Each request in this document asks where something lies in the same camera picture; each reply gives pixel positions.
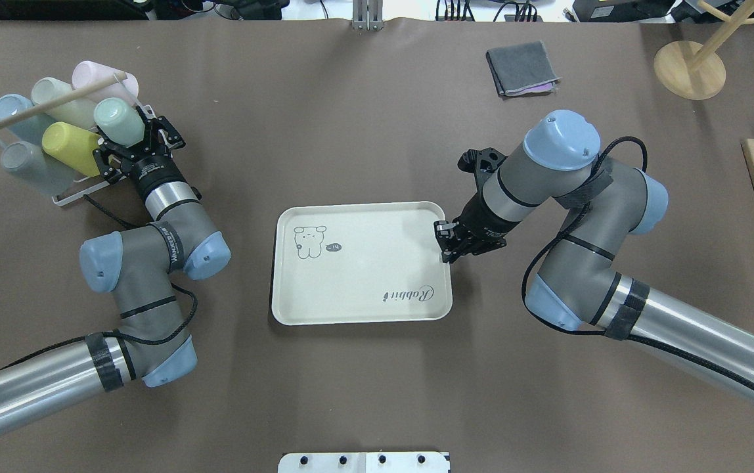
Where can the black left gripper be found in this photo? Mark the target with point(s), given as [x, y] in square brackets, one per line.
[149, 175]

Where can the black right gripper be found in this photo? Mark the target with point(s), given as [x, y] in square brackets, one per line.
[480, 219]

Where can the green cup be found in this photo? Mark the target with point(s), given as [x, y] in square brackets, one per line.
[119, 121]

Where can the cream rabbit tray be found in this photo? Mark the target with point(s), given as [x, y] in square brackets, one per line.
[359, 263]

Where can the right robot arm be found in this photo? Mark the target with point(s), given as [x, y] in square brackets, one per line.
[576, 291]

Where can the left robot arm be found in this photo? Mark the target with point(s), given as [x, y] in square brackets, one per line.
[152, 342]

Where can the yellow cup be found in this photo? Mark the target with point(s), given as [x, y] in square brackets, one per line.
[72, 146]

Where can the cream white cup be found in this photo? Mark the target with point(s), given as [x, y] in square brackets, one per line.
[78, 112]

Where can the grey cup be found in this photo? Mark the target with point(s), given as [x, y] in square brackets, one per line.
[28, 163]

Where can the grey folded cloth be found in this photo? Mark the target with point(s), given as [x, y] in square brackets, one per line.
[521, 69]

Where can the wooden mug tree stand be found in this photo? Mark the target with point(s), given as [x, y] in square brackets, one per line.
[692, 70]

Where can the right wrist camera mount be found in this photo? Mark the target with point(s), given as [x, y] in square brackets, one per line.
[481, 163]

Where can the white wire cup rack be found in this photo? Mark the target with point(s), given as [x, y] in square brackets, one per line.
[31, 131]

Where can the wooden rack handle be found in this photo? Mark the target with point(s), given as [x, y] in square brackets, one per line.
[117, 78]

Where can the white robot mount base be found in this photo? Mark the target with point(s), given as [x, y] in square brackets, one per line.
[374, 461]

